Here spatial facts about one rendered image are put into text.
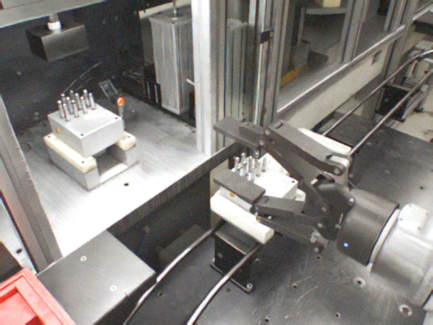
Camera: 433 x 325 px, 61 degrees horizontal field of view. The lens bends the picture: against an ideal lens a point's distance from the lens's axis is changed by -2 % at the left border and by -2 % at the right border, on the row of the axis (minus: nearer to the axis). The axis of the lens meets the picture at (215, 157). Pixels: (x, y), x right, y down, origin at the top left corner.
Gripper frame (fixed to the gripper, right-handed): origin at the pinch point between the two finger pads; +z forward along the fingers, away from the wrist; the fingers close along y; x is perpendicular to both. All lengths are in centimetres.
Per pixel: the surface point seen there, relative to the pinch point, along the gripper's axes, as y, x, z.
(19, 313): -17.3, 28.7, 13.7
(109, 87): -20, -22, 64
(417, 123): -112, -234, 17
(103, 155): -20.9, -2.6, 39.4
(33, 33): 8.0, 4.0, 42.3
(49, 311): -15.9, 26.0, 10.0
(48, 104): -17, -3, 64
